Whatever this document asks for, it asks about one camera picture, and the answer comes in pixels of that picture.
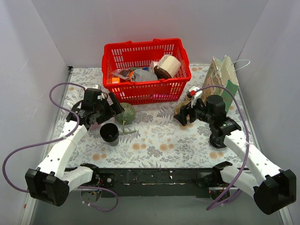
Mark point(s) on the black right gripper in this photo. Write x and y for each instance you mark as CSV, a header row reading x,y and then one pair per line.
x,y
187,114

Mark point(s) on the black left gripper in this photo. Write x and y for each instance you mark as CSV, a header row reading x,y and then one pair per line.
x,y
113,106

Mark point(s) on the brown cardboard cup carrier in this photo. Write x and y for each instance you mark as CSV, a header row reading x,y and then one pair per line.
x,y
186,101

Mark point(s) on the black paper coffee cup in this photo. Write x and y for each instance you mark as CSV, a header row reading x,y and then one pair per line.
x,y
109,132

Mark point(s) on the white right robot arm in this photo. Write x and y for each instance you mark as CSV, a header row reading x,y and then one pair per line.
x,y
271,187

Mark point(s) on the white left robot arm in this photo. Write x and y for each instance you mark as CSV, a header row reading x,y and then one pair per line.
x,y
50,182

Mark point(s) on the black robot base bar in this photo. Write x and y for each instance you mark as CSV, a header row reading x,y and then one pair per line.
x,y
127,182

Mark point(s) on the green netted melon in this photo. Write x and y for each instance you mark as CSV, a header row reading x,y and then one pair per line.
x,y
127,116

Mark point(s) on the orange snack box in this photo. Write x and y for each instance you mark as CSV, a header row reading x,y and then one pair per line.
x,y
115,80

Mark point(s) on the floral patterned table mat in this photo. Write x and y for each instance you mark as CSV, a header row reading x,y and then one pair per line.
x,y
160,141

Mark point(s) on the grey foil pouch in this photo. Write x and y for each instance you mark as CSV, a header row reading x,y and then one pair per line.
x,y
140,75

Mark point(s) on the green illustrated paper bag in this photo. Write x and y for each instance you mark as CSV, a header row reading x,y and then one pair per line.
x,y
221,73

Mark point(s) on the red plastic shopping basket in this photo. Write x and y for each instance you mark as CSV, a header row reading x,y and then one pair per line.
x,y
120,59

